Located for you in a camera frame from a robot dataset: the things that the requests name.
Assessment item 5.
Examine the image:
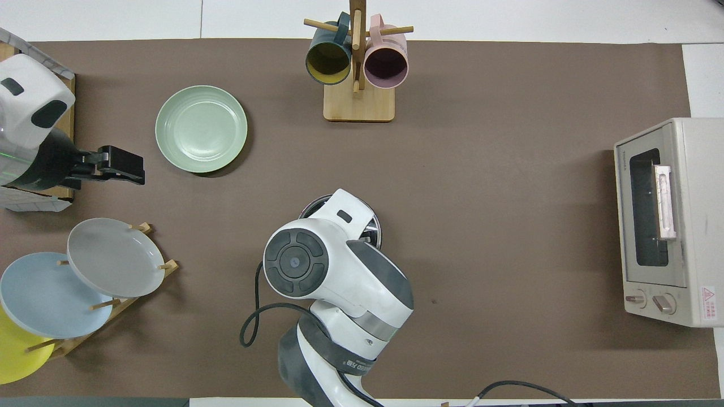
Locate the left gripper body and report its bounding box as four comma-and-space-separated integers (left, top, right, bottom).
8, 129, 87, 192

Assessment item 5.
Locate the grey plate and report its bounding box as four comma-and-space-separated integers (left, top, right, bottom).
67, 218, 166, 299

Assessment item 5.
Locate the light blue plate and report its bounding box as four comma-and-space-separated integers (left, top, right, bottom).
0, 252, 114, 339

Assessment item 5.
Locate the light green plate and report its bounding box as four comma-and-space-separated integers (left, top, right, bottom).
156, 85, 248, 174

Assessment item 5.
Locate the wooden plate rack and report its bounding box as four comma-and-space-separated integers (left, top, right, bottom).
25, 222, 179, 358

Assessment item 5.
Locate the yellow plate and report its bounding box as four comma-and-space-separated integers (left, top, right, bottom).
0, 305, 56, 385

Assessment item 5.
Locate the steel pot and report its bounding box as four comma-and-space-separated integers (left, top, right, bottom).
298, 194, 383, 250

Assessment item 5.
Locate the dark green mug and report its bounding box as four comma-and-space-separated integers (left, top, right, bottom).
305, 12, 353, 86

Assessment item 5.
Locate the wooden mug tree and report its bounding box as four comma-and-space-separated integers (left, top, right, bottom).
304, 0, 414, 123

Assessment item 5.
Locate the pink mug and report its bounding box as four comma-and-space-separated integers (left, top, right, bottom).
364, 14, 409, 89

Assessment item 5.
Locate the beige toaster oven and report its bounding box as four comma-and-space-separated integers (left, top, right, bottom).
614, 118, 724, 327

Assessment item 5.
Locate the black cable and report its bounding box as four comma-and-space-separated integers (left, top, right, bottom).
474, 380, 578, 407
240, 261, 317, 348

